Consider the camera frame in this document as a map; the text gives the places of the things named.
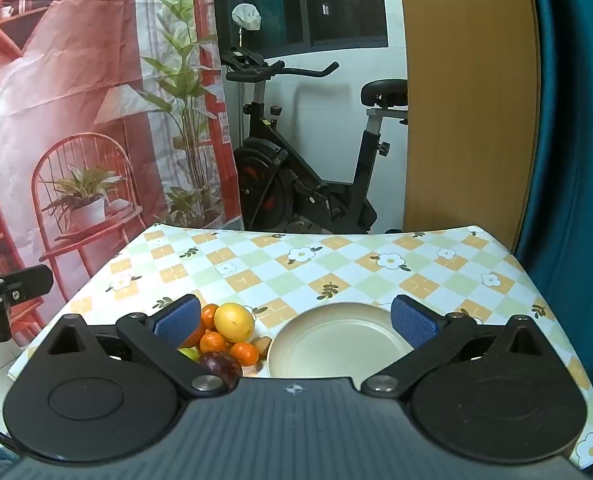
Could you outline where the yellow lemon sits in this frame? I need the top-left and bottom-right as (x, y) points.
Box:
(213, 302), (256, 342)

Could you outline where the wooden board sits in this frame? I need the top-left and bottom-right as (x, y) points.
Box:
(399, 0), (542, 253)

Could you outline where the teal curtain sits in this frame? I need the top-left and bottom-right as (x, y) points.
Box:
(511, 0), (593, 396)

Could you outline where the printed red wall backdrop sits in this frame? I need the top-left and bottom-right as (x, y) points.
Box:
(0, 0), (242, 346)

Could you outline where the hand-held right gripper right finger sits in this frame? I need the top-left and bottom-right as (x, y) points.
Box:
(360, 294), (552, 401)

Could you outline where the dark purple mangosteen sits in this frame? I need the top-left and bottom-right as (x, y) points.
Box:
(199, 351), (244, 391)

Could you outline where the dark window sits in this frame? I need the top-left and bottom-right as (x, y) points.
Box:
(211, 0), (389, 53)

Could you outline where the cream plate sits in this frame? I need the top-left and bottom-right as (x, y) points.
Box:
(268, 302), (417, 380)

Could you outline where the white cloth bundle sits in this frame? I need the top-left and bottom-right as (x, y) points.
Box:
(231, 3), (262, 31)

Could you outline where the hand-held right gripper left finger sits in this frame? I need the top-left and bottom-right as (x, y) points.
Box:
(41, 294), (227, 399)

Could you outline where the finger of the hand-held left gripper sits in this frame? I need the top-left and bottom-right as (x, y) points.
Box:
(0, 265), (54, 347)

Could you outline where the black exercise bike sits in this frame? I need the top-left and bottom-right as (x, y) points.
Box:
(220, 49), (409, 235)

